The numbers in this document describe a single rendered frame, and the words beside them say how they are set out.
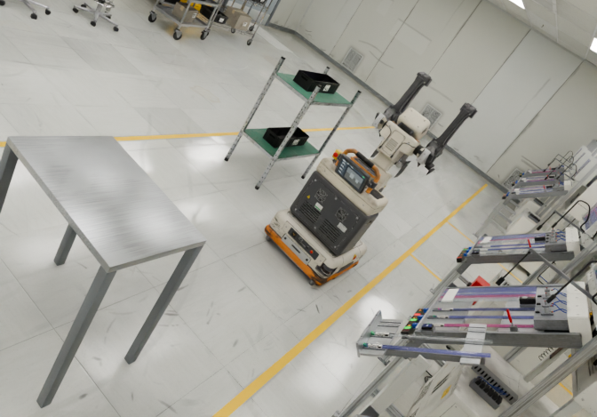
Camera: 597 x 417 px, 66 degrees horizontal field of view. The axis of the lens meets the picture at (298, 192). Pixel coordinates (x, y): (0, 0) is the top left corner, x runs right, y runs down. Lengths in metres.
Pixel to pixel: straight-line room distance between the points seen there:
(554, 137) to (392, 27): 4.34
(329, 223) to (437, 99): 8.16
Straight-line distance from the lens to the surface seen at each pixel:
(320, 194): 3.38
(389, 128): 3.51
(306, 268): 3.46
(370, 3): 12.06
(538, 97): 10.99
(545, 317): 2.39
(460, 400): 2.57
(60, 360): 2.00
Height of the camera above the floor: 1.89
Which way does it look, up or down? 24 degrees down
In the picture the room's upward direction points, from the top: 34 degrees clockwise
